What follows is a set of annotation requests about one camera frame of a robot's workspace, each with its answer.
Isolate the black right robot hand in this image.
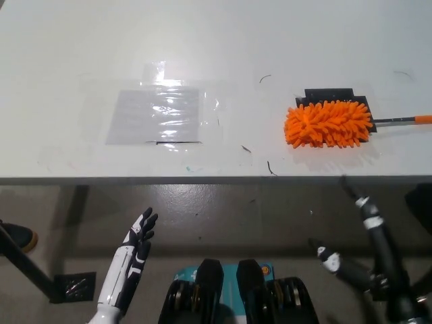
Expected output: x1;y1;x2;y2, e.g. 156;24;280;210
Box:
308;174;412;302

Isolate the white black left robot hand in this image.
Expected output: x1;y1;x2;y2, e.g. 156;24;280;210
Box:
97;207;159;314

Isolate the orange microfiber telescopic duster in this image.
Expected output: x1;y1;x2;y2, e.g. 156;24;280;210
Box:
283;99;432;149

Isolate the black tape patch on desk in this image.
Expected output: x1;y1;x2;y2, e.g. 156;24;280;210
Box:
295;88;378;134

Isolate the black tape patch on floor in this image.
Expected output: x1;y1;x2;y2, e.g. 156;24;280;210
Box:
50;271;97;304

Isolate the black slanted metal bar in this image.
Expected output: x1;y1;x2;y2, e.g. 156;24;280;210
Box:
0;224;57;298

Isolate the black shoe with tan sole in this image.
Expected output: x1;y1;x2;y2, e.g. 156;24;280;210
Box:
0;219;38;254

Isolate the grey sheet under clear tape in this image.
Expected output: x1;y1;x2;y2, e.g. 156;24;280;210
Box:
104;88;204;146

